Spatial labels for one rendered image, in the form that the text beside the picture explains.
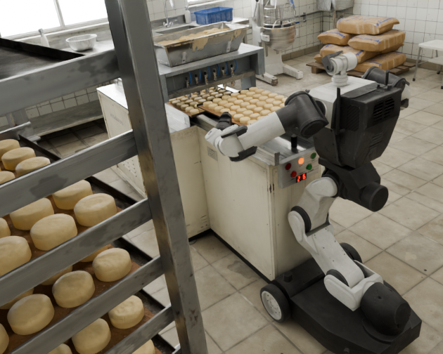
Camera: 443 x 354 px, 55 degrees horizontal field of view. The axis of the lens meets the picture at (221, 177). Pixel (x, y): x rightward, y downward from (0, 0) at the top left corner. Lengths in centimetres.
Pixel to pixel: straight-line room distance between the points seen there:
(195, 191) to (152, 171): 222
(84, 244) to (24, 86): 18
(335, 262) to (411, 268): 71
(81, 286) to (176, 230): 14
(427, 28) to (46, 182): 606
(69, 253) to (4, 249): 7
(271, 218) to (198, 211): 75
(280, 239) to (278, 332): 47
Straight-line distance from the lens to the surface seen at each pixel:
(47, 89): 43
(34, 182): 45
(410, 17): 646
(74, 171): 46
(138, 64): 44
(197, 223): 283
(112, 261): 60
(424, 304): 257
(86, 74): 45
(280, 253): 233
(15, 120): 89
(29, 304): 59
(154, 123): 46
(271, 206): 212
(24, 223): 58
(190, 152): 257
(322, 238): 219
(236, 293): 254
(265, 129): 157
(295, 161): 206
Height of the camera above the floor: 178
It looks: 29 degrees down
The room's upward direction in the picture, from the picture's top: 7 degrees counter-clockwise
